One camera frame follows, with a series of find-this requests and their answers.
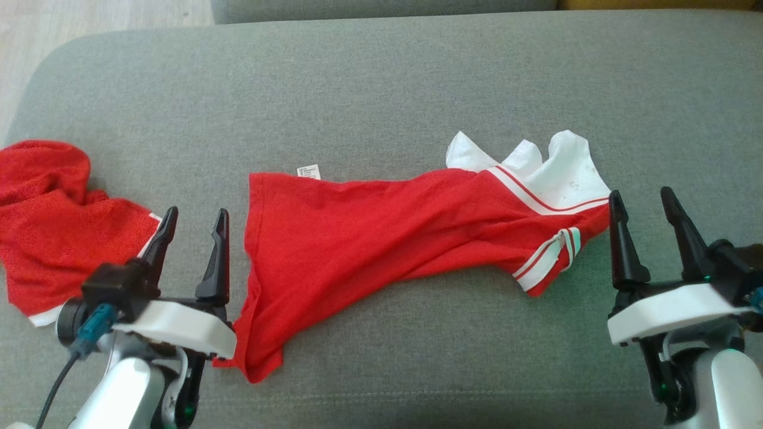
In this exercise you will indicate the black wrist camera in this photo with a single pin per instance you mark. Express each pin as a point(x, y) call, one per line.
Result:
point(739, 268)
point(116, 286)

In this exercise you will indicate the red mesh shorts white hem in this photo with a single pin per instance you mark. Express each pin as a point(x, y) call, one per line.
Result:
point(53, 238)

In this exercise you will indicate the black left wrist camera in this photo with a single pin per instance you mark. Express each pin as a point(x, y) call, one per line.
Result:
point(116, 286)

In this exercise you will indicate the grey sofa seat cushion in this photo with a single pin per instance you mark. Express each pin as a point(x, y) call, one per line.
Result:
point(381, 89)

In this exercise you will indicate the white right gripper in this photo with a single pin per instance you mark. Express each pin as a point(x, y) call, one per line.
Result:
point(667, 313)

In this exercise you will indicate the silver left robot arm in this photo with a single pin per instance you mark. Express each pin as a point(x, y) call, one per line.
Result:
point(125, 387)

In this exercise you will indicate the grey sofa back cushion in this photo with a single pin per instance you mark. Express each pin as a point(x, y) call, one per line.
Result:
point(381, 9)

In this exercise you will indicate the red shirt white striped trim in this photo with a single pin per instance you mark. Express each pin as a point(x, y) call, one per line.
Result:
point(357, 238)

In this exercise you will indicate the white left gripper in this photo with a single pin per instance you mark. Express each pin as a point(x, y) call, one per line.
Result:
point(179, 328)

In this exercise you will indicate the yellow sofa cushion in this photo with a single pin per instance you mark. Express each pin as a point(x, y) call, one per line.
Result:
point(656, 4)

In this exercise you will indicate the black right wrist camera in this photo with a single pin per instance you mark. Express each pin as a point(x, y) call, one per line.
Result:
point(739, 268)

